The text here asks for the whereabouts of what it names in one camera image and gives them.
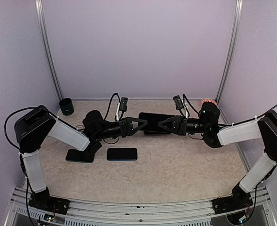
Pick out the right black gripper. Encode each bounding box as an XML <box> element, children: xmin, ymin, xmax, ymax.
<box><xmin>158</xmin><ymin>115</ymin><xmax>209</xmax><ymax>136</ymax></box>

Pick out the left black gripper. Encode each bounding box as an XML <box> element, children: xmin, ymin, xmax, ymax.
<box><xmin>95</xmin><ymin>116</ymin><xmax>148</xmax><ymax>140</ymax></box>

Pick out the purple phone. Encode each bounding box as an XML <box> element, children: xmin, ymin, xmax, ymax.
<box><xmin>138</xmin><ymin>112</ymin><xmax>174</xmax><ymax>131</ymax></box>

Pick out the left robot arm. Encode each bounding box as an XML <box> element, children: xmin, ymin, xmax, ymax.
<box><xmin>14</xmin><ymin>105</ymin><xmax>148</xmax><ymax>210</ymax></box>

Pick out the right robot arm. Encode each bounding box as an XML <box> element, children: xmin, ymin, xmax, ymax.
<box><xmin>156</xmin><ymin>99</ymin><xmax>277</xmax><ymax>209</ymax></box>

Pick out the black phone case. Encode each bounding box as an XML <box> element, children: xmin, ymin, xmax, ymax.
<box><xmin>143</xmin><ymin>130</ymin><xmax>171</xmax><ymax>135</ymax></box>

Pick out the blue-edged phone middle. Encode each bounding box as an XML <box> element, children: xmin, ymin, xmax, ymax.
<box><xmin>107</xmin><ymin>148</ymin><xmax>138</xmax><ymax>161</ymax></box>

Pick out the teal-edged phone left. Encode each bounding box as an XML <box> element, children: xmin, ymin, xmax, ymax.
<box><xmin>65</xmin><ymin>149</ymin><xmax>95</xmax><ymax>163</ymax></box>

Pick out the red patterned bowl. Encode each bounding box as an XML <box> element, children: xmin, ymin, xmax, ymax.
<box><xmin>201</xmin><ymin>98</ymin><xmax>218</xmax><ymax>106</ymax></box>

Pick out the dark green cup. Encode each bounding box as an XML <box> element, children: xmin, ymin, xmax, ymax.
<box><xmin>59</xmin><ymin>98</ymin><xmax>74</xmax><ymax>116</ymax></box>

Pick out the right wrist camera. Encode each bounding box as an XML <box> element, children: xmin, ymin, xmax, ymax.
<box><xmin>173</xmin><ymin>95</ymin><xmax>190</xmax><ymax>118</ymax></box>

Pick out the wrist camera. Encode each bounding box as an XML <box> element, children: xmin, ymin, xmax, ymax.
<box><xmin>116</xmin><ymin>97</ymin><xmax>128</xmax><ymax>121</ymax></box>
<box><xmin>173</xmin><ymin>95</ymin><xmax>190</xmax><ymax>118</ymax></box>

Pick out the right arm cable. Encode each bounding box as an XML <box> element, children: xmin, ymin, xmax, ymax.
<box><xmin>182</xmin><ymin>93</ymin><xmax>200</xmax><ymax>115</ymax></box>

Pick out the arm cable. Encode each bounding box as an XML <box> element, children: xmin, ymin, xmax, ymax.
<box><xmin>104</xmin><ymin>93</ymin><xmax>120</xmax><ymax>118</ymax></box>
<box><xmin>182</xmin><ymin>93</ymin><xmax>200</xmax><ymax>115</ymax></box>

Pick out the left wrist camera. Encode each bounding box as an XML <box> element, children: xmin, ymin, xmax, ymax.
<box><xmin>116</xmin><ymin>97</ymin><xmax>128</xmax><ymax>121</ymax></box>

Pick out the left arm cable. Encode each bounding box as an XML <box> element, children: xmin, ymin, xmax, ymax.
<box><xmin>104</xmin><ymin>93</ymin><xmax>120</xmax><ymax>118</ymax></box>

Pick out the aluminium front rail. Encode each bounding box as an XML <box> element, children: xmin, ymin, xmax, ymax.
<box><xmin>4</xmin><ymin>187</ymin><xmax>277</xmax><ymax>226</ymax></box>

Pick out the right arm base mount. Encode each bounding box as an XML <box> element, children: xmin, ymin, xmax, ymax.
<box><xmin>212</xmin><ymin>184</ymin><xmax>253</xmax><ymax>214</ymax></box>

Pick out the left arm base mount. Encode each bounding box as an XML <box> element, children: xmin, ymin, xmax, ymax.
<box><xmin>29</xmin><ymin>187</ymin><xmax>70</xmax><ymax>215</ymax></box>

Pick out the right aluminium post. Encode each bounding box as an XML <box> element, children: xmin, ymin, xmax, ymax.
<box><xmin>215</xmin><ymin>0</ymin><xmax>243</xmax><ymax>103</ymax></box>

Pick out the aluminium post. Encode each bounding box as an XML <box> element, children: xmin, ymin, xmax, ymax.
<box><xmin>215</xmin><ymin>0</ymin><xmax>243</xmax><ymax>103</ymax></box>
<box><xmin>34</xmin><ymin>0</ymin><xmax>63</xmax><ymax>101</ymax></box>

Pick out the left aluminium post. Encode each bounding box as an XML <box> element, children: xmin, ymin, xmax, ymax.
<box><xmin>34</xmin><ymin>0</ymin><xmax>63</xmax><ymax>101</ymax></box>

